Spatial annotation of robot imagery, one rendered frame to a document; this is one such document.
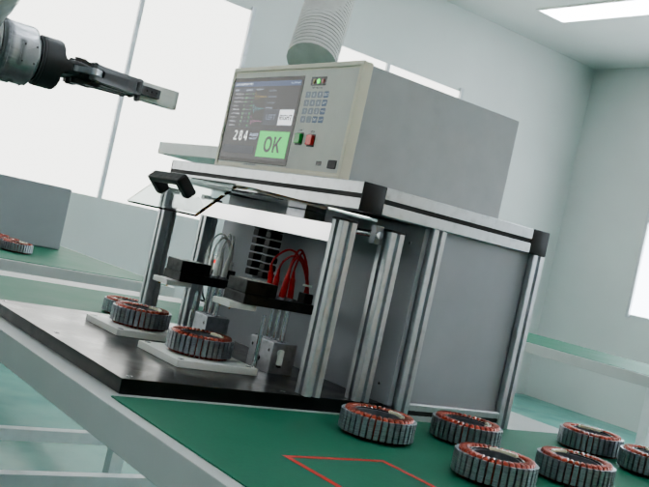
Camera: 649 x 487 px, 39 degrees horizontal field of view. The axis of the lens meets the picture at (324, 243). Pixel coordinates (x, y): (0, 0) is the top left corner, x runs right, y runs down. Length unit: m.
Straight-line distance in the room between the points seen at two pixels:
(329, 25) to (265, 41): 4.16
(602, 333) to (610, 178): 1.48
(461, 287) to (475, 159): 0.26
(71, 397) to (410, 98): 0.76
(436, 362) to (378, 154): 0.37
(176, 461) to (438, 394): 0.68
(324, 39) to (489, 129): 1.25
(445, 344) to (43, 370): 0.66
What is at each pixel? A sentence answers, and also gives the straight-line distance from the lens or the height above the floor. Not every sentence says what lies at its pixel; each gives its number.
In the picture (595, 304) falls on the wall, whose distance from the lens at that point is 9.01.
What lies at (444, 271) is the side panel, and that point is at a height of 1.01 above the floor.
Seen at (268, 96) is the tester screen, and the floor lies 1.26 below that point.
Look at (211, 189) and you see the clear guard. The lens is 1.37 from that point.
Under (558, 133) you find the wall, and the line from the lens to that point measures 9.28.
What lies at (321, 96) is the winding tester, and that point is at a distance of 1.63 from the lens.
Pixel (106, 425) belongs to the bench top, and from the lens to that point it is 1.22.
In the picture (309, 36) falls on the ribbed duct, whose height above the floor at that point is 1.63.
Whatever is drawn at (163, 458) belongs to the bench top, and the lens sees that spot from 1.08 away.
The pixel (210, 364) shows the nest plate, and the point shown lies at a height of 0.78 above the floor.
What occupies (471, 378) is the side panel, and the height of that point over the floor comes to 0.83.
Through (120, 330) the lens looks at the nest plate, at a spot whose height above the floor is 0.78.
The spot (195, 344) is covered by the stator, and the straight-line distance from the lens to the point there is 1.50.
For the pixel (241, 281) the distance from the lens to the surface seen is 1.56.
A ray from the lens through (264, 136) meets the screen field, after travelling 1.75.
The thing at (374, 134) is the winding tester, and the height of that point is 1.21.
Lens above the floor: 1.00
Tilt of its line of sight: level
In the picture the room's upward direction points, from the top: 12 degrees clockwise
